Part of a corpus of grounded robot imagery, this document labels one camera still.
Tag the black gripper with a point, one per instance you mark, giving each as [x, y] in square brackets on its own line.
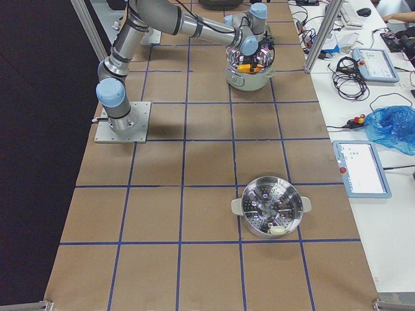
[252, 59]

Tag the yellow corn cob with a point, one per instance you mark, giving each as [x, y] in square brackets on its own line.
[250, 68]

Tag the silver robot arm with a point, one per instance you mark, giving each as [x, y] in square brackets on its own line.
[168, 56]

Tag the pale green electric pot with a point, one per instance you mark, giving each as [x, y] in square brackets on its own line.
[243, 81]

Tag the white paper box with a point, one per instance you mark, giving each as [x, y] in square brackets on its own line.
[346, 40]

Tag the red emergency stop button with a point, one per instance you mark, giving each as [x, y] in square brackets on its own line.
[356, 122]

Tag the teach pendant tablet far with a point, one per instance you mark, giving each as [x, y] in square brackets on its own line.
[375, 65]

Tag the teach pendant tablet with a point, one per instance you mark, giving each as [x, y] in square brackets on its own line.
[361, 169]
[375, 65]

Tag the teach pendant tablet near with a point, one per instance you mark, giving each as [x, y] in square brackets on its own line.
[361, 169]

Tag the steel steamer basket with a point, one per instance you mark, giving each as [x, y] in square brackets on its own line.
[271, 207]

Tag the blue plastic bag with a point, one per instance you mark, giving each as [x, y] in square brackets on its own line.
[392, 127]

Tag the aluminium frame post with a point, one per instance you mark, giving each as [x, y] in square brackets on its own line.
[324, 30]

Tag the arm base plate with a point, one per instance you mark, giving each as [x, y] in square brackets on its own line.
[151, 37]
[131, 128]

